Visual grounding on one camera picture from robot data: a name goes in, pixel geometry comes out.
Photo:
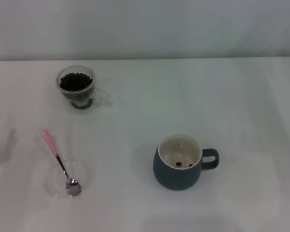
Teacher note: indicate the clear double wall glass cup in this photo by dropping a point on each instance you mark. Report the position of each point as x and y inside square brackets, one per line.
[76, 96]

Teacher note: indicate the dark green ceramic mug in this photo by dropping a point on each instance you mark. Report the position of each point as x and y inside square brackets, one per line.
[176, 176]

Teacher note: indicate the coffee beans pile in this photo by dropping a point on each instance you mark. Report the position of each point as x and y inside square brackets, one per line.
[75, 82]

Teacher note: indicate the clear glass saucer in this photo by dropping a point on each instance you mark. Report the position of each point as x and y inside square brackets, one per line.
[82, 174]

